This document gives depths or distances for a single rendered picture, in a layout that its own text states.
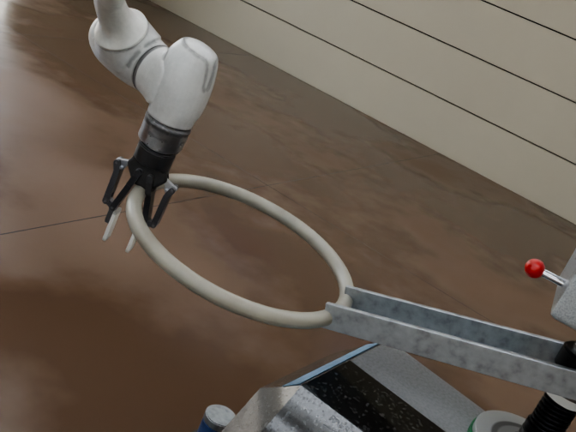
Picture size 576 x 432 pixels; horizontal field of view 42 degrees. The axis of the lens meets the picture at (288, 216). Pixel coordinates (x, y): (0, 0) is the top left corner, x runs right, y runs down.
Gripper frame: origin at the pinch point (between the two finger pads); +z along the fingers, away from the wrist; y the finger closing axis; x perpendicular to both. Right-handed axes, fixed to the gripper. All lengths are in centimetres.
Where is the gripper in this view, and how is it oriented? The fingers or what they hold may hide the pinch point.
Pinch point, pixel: (123, 231)
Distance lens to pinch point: 154.1
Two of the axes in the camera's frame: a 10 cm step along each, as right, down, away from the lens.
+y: 8.9, 4.6, 0.1
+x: 1.7, -3.4, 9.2
